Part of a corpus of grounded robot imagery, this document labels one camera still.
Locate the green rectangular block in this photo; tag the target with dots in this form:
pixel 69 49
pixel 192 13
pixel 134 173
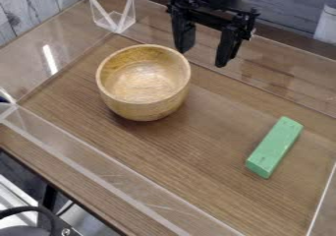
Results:
pixel 272 149

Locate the clear acrylic corner bracket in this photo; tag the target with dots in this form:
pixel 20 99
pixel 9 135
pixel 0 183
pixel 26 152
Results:
pixel 114 22

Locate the white cylindrical container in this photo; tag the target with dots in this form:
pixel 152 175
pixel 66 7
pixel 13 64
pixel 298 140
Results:
pixel 325 28

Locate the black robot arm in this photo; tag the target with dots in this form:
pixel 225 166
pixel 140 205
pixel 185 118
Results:
pixel 229 16

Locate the black table leg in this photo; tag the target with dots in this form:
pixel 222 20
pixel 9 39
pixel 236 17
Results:
pixel 48 203

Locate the clear acrylic tray wall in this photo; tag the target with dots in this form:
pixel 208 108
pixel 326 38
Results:
pixel 169 178

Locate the brown wooden bowl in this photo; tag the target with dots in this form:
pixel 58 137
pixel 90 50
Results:
pixel 142 81

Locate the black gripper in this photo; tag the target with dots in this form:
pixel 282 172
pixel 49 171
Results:
pixel 226 15

